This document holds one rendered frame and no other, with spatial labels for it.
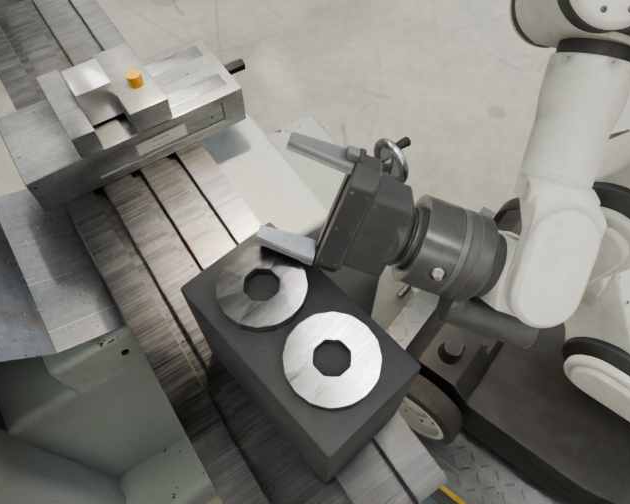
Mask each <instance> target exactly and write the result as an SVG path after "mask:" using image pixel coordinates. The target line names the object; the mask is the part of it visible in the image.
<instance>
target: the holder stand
mask: <svg viewBox="0 0 630 504"><path fill-rule="evenodd" d="M257 232H258V230H257V231H256V232H255V233H253V234H252V235H251V236H249V237H248V238H246V239H245V240H244V241H242V242H241V243H240V244H238V245H237V246H236V247H234V248H233V249H232V250H230V251H229V252H228V253H226V254H225V255H223V256H222V257H221V258H219V259H218V260H217V261H215V262H214V263H213V264H211V265H210V266H209V267H207V268H206V269H204V270H203V271H202V272H200V273H199V274H198V275H196V276H195V277H194V278H192V279H191V280H190V281H188V282H187V283H186V284H184V285H183V286H182V287H181V292H182V294H183V296H184V298H185V300H186V302H187V304H188V306H189V308H190V310H191V312H192V314H193V316H194V318H195V320H196V322H197V324H198V326H199V328H200V330H201V332H202V334H203V336H204V338H205V340H206V342H207V344H208V346H209V348H210V350H211V351H212V353H213V354H214V355H215V356H216V357H217V359H218V360H219V361H220V362H221V363H222V364H223V366H224V367H225V368H226V369H227V370H228V371H229V373H230V374H231V375H232V376H233V377H234V378H235V380H236V381H237V382H238V383H239V384H240V386H241V387H242V388H243V389H244V390H245V391H246V393H247V394H248V395H249V396H250V397H251V398H252V400H253V401H254V402H255V403H256V404H257V405H258V407H259V408H260V409H261V410H262V411H263V412H264V414H265V415H266V416H267V417H268V418H269V420H270V421H271V422H272V423H273V424H274V425H275V427H276V428H277V429H278V430H279V431H280V432H281V434H282V435H283V436H284V437H285V438H286V439H287V441H288V442H289V443H290V444H291V445H292V446H293V448H294V449H295V450H296V451H297V452H298V453H299V455H300V456H301V457H302V458H303V459H304V461H305V462H306V463H307V464H308V465H309V466H310V468H311V469H312V470H313V471H314V472H315V473H316V475H317V476H318V477H319V478H320V479H321V480H322V482H324V483H328V482H329V481H330V480H331V479H332V478H333V477H334V476H335V475H336V474H337V473H338V472H339V471H340V470H341V469H342V468H343V467H344V466H345V465H346V464H347V463H348V462H349V461H350V460H351V459H352V458H353V457H354V456H355V455H356V454H357V453H358V452H359V451H360V449H361V448H362V447H363V446H364V445H365V444H366V443H367V442H368V441H369V440H370V439H371V438H372V437H373V436H374V435H375V434H376V433H377V432H378V431H379V430H380V429H381V428H382V427H383V426H384V425H385V424H386V423H387V422H388V421H389V420H390V419H391V418H392V417H393V416H394V415H395V414H396V412H397V410H398V408H399V407H400V405H401V403H402V401H403V399H404V398H405V396H406V394H407V392H408V391H409V389H410V387H411V385H412V384H413V382H414V380H415V378H416V377H417V375H418V373H419V371H420V369H421V366H420V364H419V363H418V362H417V361H416V360H415V359H414V358H413V357H412V356H411V355H409V354H408V353H407V352H406V351H405V350H404V349H403V348H402V347H401V346H400V345H399V344H398V343H397V342H396V341H395V340H394V339H393V338H392V337H391V336H390V335H389V334H388V333H386V332H385V331H384V330H383V329H382V328H381V327H380V326H379V325H378V324H377V323H376V322H375V321H374V320H373V319H372V318H371V317H370V316H369V315H368V314H367V313H366V312H364V311H363V310H362V309H361V308H360V307H359V306H358V305H357V304H356V303H355V302H354V301H353V300H352V299H351V298H350V297H349V296H348V295H347V294H346V293H345V292H344V291H342V290H341V289H340V288H339V287H338V286H337V285H336V284H335V283H334V282H333V281H332V280H331V279H330V278H329V277H328V276H327V275H326V274H325V273H324V272H323V271H322V270H320V269H319V271H315V270H312V269H313V264H312V266H310V265H307V264H304V263H302V261H299V260H297V259H294V258H292V257H290V256H287V255H285V254H282V253H280V252H278V251H275V250H273V249H270V248H268V247H266V246H263V245H261V244H258V243H256V242H255V238H256V235H257Z"/></svg>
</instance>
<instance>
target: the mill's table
mask: <svg viewBox="0 0 630 504"><path fill-rule="evenodd" d="M123 43H127V41H126V40H125V39H124V37H123V36H122V35H121V33H120V32H119V31H118V29H117V28H116V26H115V25H114V24H113V22H112V21H111V20H110V18H109V17H108V16H107V14H106V13H105V11H104V10H103V9H102V7H101V6H100V5H99V3H98V2H97V1H96V0H25V1H22V2H19V3H16V4H13V5H11V6H8V7H5V8H2V9H0V80H1V82H2V84H3V86H4V88H5V89H6V91H7V93H8V95H9V97H10V99H11V101H12V103H13V105H14V107H15V109H16V110H17V111H18V110H20V109H23V108H25V107H28V106H30V105H32V104H35V103H37V102H40V101H42V100H45V99H47V98H46V96H45V95H44V93H43V91H42V89H41V88H40V86H39V84H38V82H37V81H36V78H37V77H39V76H42V75H44V74H47V73H49V72H52V71H54V70H58V71H59V72H60V74H61V71H64V70H66V69H69V68H71V67H74V66H76V65H79V64H81V63H84V62H86V61H89V60H91V59H92V58H91V56H92V55H95V54H97V53H100V52H102V51H105V50H107V49H110V48H113V47H115V46H118V45H120V44H123ZM127 44H128V43H127ZM128 45H129V44H128ZM61 75H62V74H61ZM62 77H63V75H62ZM63 79H64V77H63ZM64 80H65V79H64ZM66 206H67V208H68V210H69V212H70V213H71V215H72V217H73V219H74V221H75V223H76V225H77V227H78V229H79V231H80V232H81V234H82V236H83V238H84V240H85V242H86V244H87V246H88V248H89V250H90V252H91V253H92V255H93V257H94V259H95V261H96V263H97V265H98V267H99V269H100V271H101V273H102V274H103V276H104V278H105V280H106V282H107V284H108V286H109V288H110V290H111V292H112V294H113V295H114V297H115V299H116V301H117V303H118V305H119V307H120V309H121V311H122V313H123V314H124V316H125V318H126V320H127V322H128V324H129V326H130V328H131V330H132V332H133V334H134V335H135V337H136V339H137V341H138V343H139V345H140V347H141V349H142V351H143V353H144V355H145V356H146V358H147V360H148V362H149V364H150V366H151V368H152V370H153V372H154V374H155V376H156V377H157V379H158V381H159V383H160V385H161V387H162V389H163V391H164V393H165V395H166V396H167V398H168V400H169V402H170V404H171V406H172V408H173V410H174V412H175V414H176V416H177V417H178V419H179V421H180V423H181V425H182V427H183V429H184V431H185V433H186V435H187V437H188V438H189V440H190V442H191V444H192V446H193V448H194V450H195V452H196V454H197V456H198V458H199V459H200V461H201V463H202V465H203V467H204V469H205V471H206V473H207V475H208V477H209V479H210V480H211V482H212V484H213V486H214V488H215V490H216V492H217V494H218V496H219V498H220V499H221V501H222V503H223V504H419V503H421V502H422V501H423V500H424V499H426V498H427V497H428V496H429V495H431V494H432V493H433V492H434V491H436V490H437V489H438V488H439V487H441V486H442V485H443V484H445V483H446V482H447V481H448V478H447V477H446V476H445V474H444V473H443V472H442V470H441V469H440V468H439V466H438V465H437V463H436V462H435V461H434V459H433V458H432V457H431V455H430V454H429V453H428V451H427V450H426V448H425V447H424V446H423V444H422V443H421V442H420V440H419V439H418V438H417V436H416V435H415V433H414V432H413V431H412V429H411V428H410V427H409V425H408V424H407V423H406V421H405V420H404V419H403V417H402V416H401V414H400V413H399V412H398V410H397V412H396V414H395V415H394V416H393V417H392V418H391V419H390V420H389V421H388V422H387V423H386V424H385V425H384V426H383V427H382V428H381V429H380V430H379V431H378V432H377V433H376V434H375V435H374V436H373V437H372V438H371V439H370V440H369V441H368V442H367V443H366V444H365V445H364V446H363V447H362V448H361V449H360V451H359V452H358V453H357V454H356V455H355V456H354V457H353V458H352V459H351V460H350V461H349V462H348V463H347V464H346V465H345V466H344V467H343V468H342V469H341V470H340V471H339V472H338V473H337V474H336V475H335V476H334V477H333V478H332V479H331V480H330V481H329V482H328V483H324V482H322V480H321V479H320V478H319V477H318V476H317V475H316V473H315V472H314V471H313V470H312V469H311V468H310V466H309V465H308V464H307V463H306V462H305V461H304V459H303V458H302V457H301V456H300V455H299V453H298V452H297V451H296V450H295V449H294V448H293V446H292V445H291V444H290V443H289V442H288V441H287V439H286V438H285V437H284V436H283V435H282V434H281V432H280V431H279V430H278V429H277V428H276V427H275V425H274V424H273V423H272V422H271V421H270V420H269V418H268V417H267V416H266V415H265V414H264V412H263V411H262V410H261V409H260V408H259V407H258V405H257V404H256V403H255V402H254V401H253V400H252V398H251V397H250V396H249V395H248V394H247V393H246V391H245V390H244V389H243V388H242V387H241V386H240V384H239V383H238V382H237V381H236V380H235V378H234V377H233V376H232V375H231V374H230V373H229V371H228V370H227V369H226V368H225V367H224V366H223V364H222V363H221V362H220V361H219V360H218V359H217V357H216V356H215V355H214V354H213V353H212V351H211V350H210V348H209V346H208V344H207V342H206V340H205V338H204V336H203V334H202V332H201V330H200V328H199V326H198V324H197V322H196V320H195V318H194V316H193V314H192V312H191V310H190V308H189V306H188V304H187V302H186V300H185V298H184V296H183V294H182V292H181V287H182V286H183V285H184V284H186V283H187V282H188V281H190V280H191V279H192V278H194V277H195V276H196V275H198V274H199V273H200V272H202V271H203V270H204V269H206V268H207V267H209V266H210V265H211V264H213V263H214V262H215V261H217V260H218V259H219V258H221V257H222V256H223V255H225V254H226V253H228V252H229V251H230V250H232V249H233V248H234V247H236V246H237V245H238V244H240V243H241V242H242V241H244V240H245V239H246V238H248V237H249V236H251V235H252V234H253V233H255V232H256V231H257V230H258V229H259V226H260V225H261V224H260V222H259V221H258V220H257V218H256V217H255V216H254V214H253V213H252V212H251V210H250V209H249V208H248V206H247V205H246V203H245V202H244V201H243V199H242V198H241V197H240V195H239V194H238V193H237V191H236V190H235V188H234V187H233V186H232V184H231V183H230V182H229V180H228V179H227V178H226V176H225V175H224V173H223V172H222V171H221V169H220V168H219V167H218V165H217V164H216V163H215V161H214V160H213V158H212V157H211V156H210V154H209V153H208V152H207V150H206V149H205V148H204V146H203V145H202V144H201V142H200V141H198V142H195V143H193V144H191V145H189V146H187V147H185V148H183V149H181V150H178V151H176V152H174V153H172V154H170V155H168V156H166V157H164V158H161V159H159V160H157V161H155V162H153V163H151V164H149V165H147V166H144V167H142V168H140V169H138V170H136V171H134V172H132V173H130V174H127V175H125V176H123V177H121V178H119V179H117V180H115V181H113V182H110V183H108V184H106V185H104V186H102V187H100V188H98V189H96V190H93V191H91V192H89V193H87V194H85V195H83V196H81V197H79V198H76V199H74V200H72V201H70V202H68V203H66Z"/></svg>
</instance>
